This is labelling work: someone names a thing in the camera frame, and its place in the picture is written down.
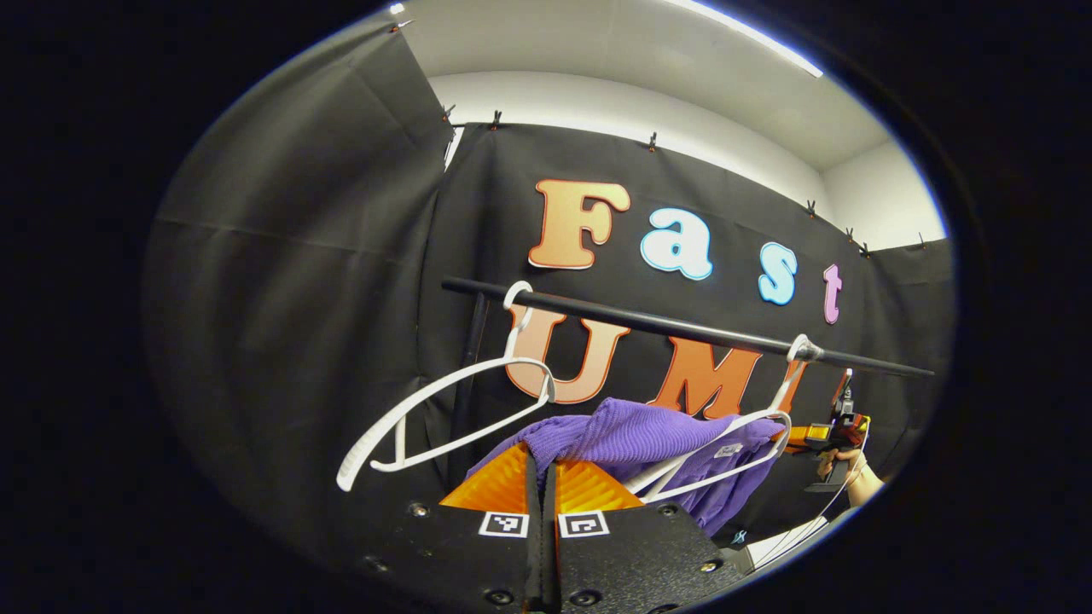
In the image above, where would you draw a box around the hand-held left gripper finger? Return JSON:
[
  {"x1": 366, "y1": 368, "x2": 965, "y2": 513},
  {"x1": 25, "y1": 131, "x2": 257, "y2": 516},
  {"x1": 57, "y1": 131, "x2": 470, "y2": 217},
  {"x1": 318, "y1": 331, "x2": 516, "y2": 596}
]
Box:
[
  {"x1": 358, "y1": 443, "x2": 544, "y2": 614},
  {"x1": 544, "y1": 458, "x2": 747, "y2": 614}
]

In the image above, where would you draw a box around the white plastic hanger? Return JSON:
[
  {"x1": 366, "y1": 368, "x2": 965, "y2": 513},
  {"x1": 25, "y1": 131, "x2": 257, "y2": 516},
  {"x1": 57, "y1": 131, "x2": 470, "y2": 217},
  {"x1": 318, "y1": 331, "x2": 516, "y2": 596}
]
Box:
[
  {"x1": 337, "y1": 281, "x2": 557, "y2": 493},
  {"x1": 627, "y1": 334, "x2": 824, "y2": 504}
]

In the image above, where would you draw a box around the purple corduroy shirt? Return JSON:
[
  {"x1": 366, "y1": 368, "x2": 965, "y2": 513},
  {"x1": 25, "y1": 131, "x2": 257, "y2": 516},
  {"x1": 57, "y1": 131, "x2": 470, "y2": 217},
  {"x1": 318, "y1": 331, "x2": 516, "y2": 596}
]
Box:
[{"x1": 468, "y1": 397, "x2": 786, "y2": 540}]

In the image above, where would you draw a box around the black clothes rack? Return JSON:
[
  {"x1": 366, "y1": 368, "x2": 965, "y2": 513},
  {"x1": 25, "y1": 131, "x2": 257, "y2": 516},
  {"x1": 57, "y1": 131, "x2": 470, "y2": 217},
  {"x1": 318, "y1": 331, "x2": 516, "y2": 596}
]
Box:
[{"x1": 442, "y1": 275, "x2": 935, "y2": 487}]

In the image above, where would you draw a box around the row of small backdrop clamps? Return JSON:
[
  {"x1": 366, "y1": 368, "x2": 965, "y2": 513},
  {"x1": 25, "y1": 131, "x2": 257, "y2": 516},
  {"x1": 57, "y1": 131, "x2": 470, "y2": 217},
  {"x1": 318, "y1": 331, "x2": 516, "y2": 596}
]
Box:
[{"x1": 392, "y1": 19, "x2": 926, "y2": 257}]

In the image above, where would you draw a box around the black backdrop cloth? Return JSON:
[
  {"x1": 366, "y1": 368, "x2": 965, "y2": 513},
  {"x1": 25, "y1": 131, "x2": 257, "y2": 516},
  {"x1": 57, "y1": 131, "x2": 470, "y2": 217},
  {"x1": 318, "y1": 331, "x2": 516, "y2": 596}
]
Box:
[{"x1": 141, "y1": 21, "x2": 956, "y2": 564}]

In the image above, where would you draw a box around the thin white cable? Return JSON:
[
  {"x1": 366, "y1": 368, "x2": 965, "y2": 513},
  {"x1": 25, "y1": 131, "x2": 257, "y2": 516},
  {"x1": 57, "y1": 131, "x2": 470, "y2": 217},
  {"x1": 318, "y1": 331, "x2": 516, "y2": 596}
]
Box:
[{"x1": 751, "y1": 426, "x2": 871, "y2": 568}]

